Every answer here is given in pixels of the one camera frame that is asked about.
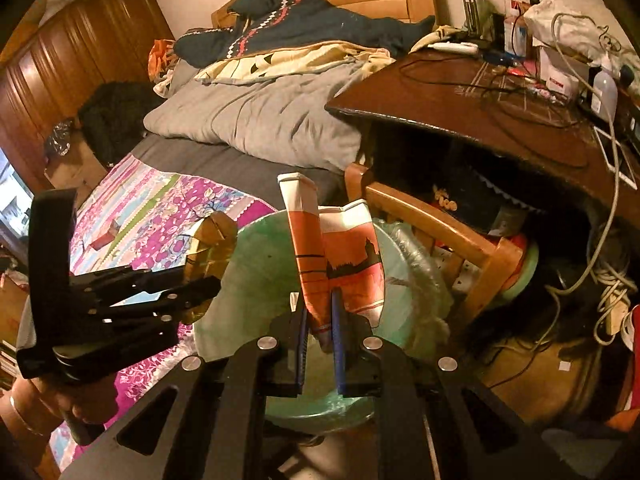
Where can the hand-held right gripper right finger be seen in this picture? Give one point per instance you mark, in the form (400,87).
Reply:
(341,352)

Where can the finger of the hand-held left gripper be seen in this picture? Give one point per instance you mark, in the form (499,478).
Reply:
(130,280)
(185,296)

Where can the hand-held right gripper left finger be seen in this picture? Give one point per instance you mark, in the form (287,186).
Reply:
(301,347)

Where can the gold foil wrapper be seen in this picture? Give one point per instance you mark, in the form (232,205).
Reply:
(210,245)

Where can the person's left forearm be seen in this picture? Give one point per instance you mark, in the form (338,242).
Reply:
(30,440)

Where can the person's left hand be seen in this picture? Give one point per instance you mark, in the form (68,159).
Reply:
(80,410)

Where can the colourful printed bedsheet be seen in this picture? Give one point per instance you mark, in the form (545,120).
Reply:
(145,210)

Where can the cardboard box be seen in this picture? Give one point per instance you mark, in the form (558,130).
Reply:
(75,172)

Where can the dark shiny crumpled bag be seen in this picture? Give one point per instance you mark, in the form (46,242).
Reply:
(62,135)

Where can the clear plastic bag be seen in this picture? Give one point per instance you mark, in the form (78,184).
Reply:
(420,260)

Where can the black cloth pile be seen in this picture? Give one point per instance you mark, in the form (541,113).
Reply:
(115,120)

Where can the dark grey mattress sheet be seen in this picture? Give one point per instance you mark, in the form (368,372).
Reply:
(225,165)

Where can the wooden chair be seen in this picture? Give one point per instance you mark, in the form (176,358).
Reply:
(425,215)

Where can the wooden wardrobe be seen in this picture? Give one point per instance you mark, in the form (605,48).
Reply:
(60,60)

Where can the grey duvet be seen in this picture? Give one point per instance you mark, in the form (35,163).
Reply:
(250,110)

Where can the black cloth gold print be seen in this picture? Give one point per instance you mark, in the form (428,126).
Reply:
(470,200)

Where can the cream patterned blanket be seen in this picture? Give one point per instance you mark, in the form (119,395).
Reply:
(280,62)

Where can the wooden desk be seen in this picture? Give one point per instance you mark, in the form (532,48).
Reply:
(450,105)

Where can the white power strip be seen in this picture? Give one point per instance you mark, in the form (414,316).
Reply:
(616,315)

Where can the dark blue patterned blanket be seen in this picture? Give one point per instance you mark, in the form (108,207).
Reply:
(310,25)

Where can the white remote control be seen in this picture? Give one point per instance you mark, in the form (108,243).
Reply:
(457,47)

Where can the white box red label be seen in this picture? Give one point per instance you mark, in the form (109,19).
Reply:
(560,75)

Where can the white carton box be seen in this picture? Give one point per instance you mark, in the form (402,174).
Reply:
(515,30)

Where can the white plastic bottle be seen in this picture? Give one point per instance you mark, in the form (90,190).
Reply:
(603,95)

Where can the white plastic bag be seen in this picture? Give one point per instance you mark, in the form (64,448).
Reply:
(565,25)

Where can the white flat frame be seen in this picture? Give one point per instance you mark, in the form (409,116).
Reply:
(607,152)

